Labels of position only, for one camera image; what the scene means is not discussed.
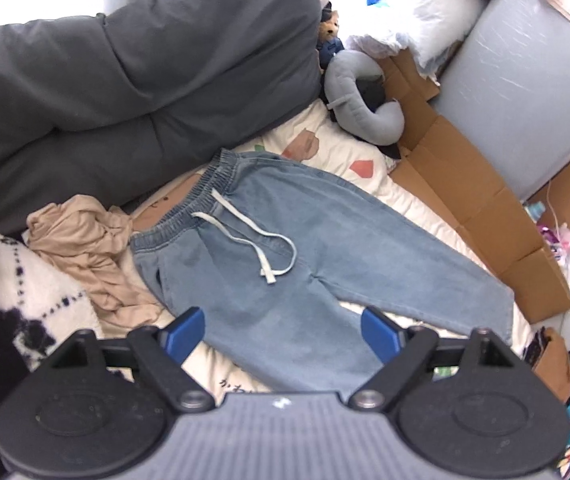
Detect purple white plastic bag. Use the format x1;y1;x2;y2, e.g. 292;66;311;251
537;222;570;263

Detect dark grey duvet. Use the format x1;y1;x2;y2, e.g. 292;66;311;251
0;0;326;236

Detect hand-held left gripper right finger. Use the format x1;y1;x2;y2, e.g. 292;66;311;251
347;305;520;411

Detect small plush toy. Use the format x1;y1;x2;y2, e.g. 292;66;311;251
317;2;346;68

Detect white cable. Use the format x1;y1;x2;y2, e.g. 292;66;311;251
545;180;566;241

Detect cream bear print bed sheet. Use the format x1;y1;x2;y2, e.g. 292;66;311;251
100;97;536;396

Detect white pillow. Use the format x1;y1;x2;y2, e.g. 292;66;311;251
335;0;488;68

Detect grey neck pillow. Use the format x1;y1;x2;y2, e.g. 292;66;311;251
322;50;406;146

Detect crumpled beige garment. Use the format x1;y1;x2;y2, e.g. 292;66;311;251
25;195;166;331

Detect blue denim pants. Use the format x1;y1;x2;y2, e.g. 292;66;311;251
130;147;516;396

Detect white black fluffy blanket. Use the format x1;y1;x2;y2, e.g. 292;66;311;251
0;230;106;376

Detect grey plastic wrapped mattress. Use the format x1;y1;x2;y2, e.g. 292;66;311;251
430;0;570;201

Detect flattened brown cardboard sheet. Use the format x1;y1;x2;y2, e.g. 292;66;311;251
380;50;570;326

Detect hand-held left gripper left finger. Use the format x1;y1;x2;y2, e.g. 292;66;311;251
62;306;216;411

